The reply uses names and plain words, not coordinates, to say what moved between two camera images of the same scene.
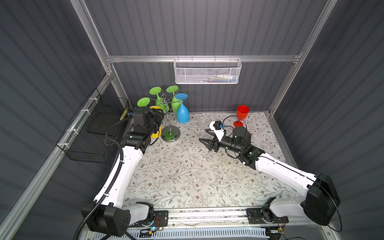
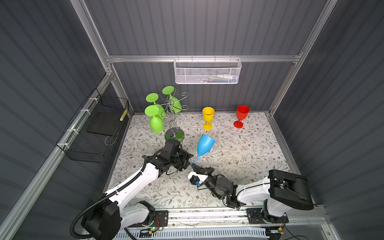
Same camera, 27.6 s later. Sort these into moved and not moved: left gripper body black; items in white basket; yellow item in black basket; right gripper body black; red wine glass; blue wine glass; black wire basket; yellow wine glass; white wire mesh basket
Moved: left gripper body black; right gripper body black; yellow wine glass; blue wine glass
Not moved: items in white basket; red wine glass; yellow item in black basket; white wire mesh basket; black wire basket
